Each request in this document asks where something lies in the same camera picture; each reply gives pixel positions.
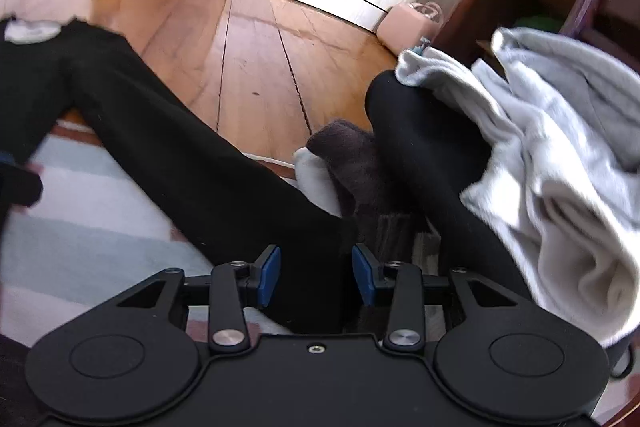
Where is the cream folded cloth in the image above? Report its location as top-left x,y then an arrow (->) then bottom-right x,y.
292,148 -> 346,218

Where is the dark brown folded garment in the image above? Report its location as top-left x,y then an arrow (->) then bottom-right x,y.
306,118 -> 441,333

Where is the black folded garment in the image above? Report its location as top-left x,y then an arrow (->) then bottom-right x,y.
365,69 -> 533,303

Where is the light blue folded garment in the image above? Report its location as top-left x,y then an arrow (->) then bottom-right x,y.
396,27 -> 640,348

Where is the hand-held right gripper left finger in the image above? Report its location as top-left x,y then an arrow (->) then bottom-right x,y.
116,244 -> 281,355

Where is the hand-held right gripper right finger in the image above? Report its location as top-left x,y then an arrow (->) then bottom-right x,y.
351,243 -> 521,353

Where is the black sweater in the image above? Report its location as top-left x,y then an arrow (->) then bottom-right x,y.
0,18 -> 361,338

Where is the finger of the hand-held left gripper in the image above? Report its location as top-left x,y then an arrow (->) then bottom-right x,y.
0,167 -> 45,210

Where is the checked rug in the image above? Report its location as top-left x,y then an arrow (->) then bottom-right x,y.
0,119 -> 301,343

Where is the bright green item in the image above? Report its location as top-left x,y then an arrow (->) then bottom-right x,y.
512,13 -> 563,35

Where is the pink box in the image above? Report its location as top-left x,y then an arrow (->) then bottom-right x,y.
376,2 -> 446,55

